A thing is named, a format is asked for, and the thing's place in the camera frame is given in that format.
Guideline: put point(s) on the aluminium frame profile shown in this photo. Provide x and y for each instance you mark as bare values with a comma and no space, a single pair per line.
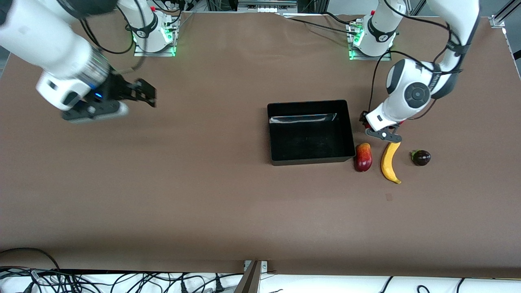
498,20

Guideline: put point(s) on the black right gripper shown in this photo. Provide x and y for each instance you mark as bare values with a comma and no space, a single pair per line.
118,89

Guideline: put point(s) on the dark grey camera pole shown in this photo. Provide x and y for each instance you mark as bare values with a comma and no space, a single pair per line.
249,280

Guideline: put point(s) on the dark purple eggplant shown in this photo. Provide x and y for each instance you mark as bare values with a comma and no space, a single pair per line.
421,158

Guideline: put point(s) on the red yellow mango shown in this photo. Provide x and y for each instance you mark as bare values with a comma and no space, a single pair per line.
363,157

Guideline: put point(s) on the silver pole bracket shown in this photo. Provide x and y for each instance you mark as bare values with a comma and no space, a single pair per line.
264,266

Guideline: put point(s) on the black rectangular plastic box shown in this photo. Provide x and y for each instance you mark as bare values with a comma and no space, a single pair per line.
309,138

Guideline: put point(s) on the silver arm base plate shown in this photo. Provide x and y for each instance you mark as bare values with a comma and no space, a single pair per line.
140,53
386,57

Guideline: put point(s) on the yellow banana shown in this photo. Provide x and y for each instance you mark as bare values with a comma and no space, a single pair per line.
390,162

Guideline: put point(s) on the brown table cover sheet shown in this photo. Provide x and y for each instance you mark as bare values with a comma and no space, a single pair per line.
260,224

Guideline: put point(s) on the silver power strip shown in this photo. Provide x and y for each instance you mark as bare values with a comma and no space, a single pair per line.
264,7

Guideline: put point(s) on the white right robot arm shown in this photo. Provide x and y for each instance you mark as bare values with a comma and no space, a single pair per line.
40,40

